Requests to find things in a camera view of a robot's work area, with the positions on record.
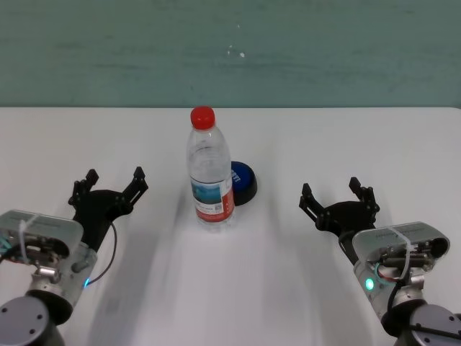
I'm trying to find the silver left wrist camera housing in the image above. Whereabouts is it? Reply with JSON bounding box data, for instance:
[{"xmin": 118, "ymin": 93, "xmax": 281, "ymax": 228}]
[{"xmin": 0, "ymin": 210, "xmax": 84, "ymax": 268}]

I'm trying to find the clear water bottle red cap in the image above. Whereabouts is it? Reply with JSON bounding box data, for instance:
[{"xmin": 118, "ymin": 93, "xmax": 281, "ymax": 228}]
[{"xmin": 185, "ymin": 105, "xmax": 237, "ymax": 234}]

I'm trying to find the blue push button black base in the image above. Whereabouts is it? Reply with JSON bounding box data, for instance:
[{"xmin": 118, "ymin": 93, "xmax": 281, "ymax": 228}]
[{"xmin": 230, "ymin": 160, "xmax": 259, "ymax": 207}]

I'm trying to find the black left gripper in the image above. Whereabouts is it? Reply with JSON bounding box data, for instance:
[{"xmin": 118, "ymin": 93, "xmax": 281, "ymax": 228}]
[{"xmin": 68, "ymin": 166, "xmax": 149, "ymax": 252}]

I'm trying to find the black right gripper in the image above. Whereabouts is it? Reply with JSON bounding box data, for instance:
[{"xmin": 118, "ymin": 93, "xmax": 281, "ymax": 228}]
[{"xmin": 297, "ymin": 176, "xmax": 381, "ymax": 255}]

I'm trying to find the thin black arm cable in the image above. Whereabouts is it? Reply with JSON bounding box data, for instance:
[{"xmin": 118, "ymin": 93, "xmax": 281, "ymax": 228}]
[
  {"xmin": 86, "ymin": 222, "xmax": 118, "ymax": 286},
  {"xmin": 387, "ymin": 279, "xmax": 406, "ymax": 311}
]

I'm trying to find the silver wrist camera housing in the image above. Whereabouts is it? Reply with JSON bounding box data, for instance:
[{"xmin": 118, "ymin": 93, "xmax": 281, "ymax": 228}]
[
  {"xmin": 0, "ymin": 210, "xmax": 84, "ymax": 268},
  {"xmin": 352, "ymin": 221, "xmax": 451, "ymax": 277}
]

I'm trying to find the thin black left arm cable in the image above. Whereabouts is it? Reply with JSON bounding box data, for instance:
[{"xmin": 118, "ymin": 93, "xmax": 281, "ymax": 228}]
[{"xmin": 86, "ymin": 222, "xmax": 118, "ymax": 286}]

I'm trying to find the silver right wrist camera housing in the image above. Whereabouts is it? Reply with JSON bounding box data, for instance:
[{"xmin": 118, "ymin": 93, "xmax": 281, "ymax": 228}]
[{"xmin": 352, "ymin": 221, "xmax": 451, "ymax": 277}]

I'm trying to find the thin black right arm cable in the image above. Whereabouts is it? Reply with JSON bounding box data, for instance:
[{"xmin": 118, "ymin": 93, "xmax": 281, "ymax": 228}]
[{"xmin": 387, "ymin": 279, "xmax": 406, "ymax": 311}]

